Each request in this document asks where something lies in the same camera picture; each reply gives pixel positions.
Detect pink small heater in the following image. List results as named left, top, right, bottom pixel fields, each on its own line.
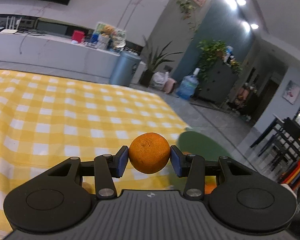
left=162, top=77, right=177, bottom=94

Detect potted long leaf plant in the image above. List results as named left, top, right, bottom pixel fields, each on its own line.
left=139, top=36, right=183, bottom=87

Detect red box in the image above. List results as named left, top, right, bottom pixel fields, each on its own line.
left=71, top=30, right=85, bottom=43

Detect dark grey drawer cabinet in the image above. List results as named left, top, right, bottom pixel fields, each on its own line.
left=198, top=60, right=238, bottom=105

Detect blue grey trash bin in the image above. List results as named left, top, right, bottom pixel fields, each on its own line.
left=109, top=51, right=141, bottom=87

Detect trailing green pothos plant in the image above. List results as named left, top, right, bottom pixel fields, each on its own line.
left=197, top=40, right=226, bottom=81

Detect teddy bear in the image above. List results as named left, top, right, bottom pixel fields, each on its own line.
left=100, top=24, right=115, bottom=37

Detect white plastic bag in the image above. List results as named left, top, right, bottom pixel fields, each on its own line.
left=150, top=72, right=169, bottom=90

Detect yellow white checkered tablecloth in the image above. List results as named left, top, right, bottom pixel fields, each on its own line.
left=0, top=70, right=187, bottom=239

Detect white marble tv console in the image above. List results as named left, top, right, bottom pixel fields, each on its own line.
left=0, top=31, right=146, bottom=83

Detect blue water jug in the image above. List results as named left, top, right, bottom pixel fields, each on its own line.
left=176, top=68, right=200, bottom=100

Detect white wifi router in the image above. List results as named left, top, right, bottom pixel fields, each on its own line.
left=1, top=16, right=22, bottom=34

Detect black dining chairs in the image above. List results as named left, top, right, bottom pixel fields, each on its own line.
left=250, top=115, right=300, bottom=172

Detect green colander bowl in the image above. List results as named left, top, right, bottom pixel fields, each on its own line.
left=176, top=131, right=231, bottom=161

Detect orange mandarin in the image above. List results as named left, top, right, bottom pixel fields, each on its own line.
left=129, top=132, right=170, bottom=174
left=205, top=176, right=217, bottom=194

